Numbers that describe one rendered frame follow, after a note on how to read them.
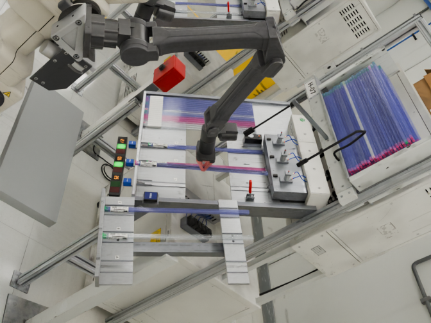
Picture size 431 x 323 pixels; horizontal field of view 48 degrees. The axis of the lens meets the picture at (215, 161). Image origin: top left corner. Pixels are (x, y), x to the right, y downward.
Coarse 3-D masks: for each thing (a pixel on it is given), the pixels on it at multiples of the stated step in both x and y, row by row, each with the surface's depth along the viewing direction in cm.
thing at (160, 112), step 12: (156, 96) 230; (156, 108) 223; (168, 108) 224; (180, 108) 225; (192, 108) 226; (204, 108) 227; (240, 108) 231; (252, 108) 232; (144, 120) 215; (156, 120) 216; (168, 120) 217; (180, 120) 219; (192, 120) 220; (204, 120) 221; (228, 120) 223; (240, 120) 224; (252, 120) 225; (240, 132) 218
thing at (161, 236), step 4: (104, 236) 158; (128, 236) 159; (132, 236) 159; (136, 236) 159; (140, 236) 160; (144, 236) 160; (148, 236) 160; (152, 236) 160; (156, 236) 161; (160, 236) 161; (164, 236) 161; (168, 236) 162; (172, 236) 162; (176, 236) 162; (180, 236) 162; (184, 236) 163; (188, 236) 163; (192, 236) 163; (196, 236) 163; (200, 236) 164; (204, 236) 164; (208, 236) 164; (212, 236) 164; (216, 236) 165; (220, 236) 165; (224, 236) 165; (228, 236) 165; (232, 236) 166; (236, 236) 166; (240, 236) 166; (244, 236) 167; (248, 236) 167; (252, 236) 167
